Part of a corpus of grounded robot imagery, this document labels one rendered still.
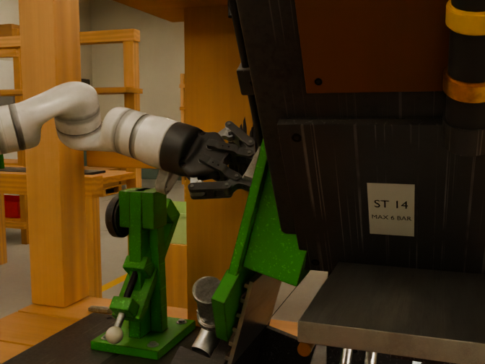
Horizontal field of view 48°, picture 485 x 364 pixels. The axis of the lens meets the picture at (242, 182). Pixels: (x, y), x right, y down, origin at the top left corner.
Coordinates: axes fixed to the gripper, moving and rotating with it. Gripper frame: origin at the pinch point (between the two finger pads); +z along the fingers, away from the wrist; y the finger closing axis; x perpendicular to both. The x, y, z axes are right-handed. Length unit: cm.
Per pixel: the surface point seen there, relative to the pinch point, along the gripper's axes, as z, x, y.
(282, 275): 9.1, -3.0, -14.4
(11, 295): -229, 306, 29
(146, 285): -16.9, 24.1, -13.2
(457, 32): 19.7, -35.5, -6.6
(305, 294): -31, 323, 119
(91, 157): -49, 34, 12
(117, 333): -16.4, 22.1, -22.9
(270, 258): 7.1, -4.0, -13.4
